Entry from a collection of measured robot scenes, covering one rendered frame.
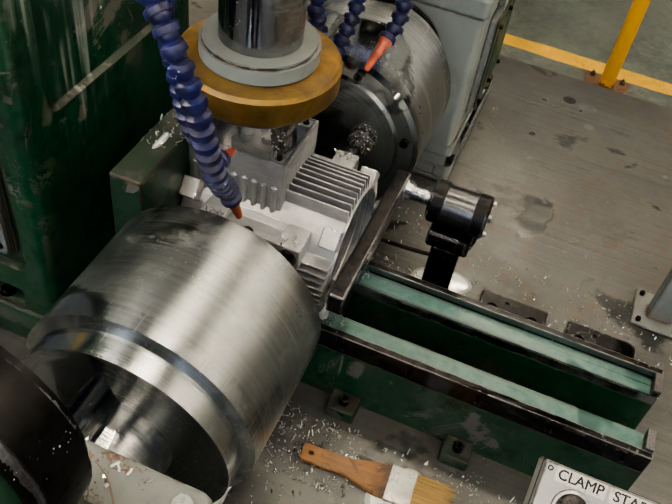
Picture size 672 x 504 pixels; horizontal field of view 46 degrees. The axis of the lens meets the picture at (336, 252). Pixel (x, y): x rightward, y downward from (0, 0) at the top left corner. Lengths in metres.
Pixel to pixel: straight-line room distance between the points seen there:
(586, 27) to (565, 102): 2.10
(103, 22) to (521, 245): 0.77
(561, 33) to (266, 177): 2.92
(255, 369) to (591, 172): 0.99
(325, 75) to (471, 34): 0.46
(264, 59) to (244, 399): 0.34
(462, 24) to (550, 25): 2.51
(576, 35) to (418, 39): 2.64
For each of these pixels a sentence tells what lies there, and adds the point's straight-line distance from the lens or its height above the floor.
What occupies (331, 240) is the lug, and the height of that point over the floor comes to 1.08.
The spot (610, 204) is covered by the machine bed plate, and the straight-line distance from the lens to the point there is 1.54.
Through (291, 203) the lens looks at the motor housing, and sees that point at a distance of 0.94.
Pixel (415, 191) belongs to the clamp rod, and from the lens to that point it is 1.08.
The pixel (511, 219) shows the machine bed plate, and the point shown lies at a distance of 1.43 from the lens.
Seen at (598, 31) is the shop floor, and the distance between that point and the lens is 3.85.
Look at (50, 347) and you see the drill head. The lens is 0.75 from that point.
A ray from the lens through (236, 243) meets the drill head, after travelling 0.78.
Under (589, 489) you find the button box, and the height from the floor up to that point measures 1.08.
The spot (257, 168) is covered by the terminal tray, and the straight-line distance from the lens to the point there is 0.91.
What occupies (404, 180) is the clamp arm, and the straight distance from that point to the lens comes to 1.08.
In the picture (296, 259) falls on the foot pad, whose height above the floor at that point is 1.06.
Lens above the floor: 1.72
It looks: 46 degrees down
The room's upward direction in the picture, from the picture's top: 10 degrees clockwise
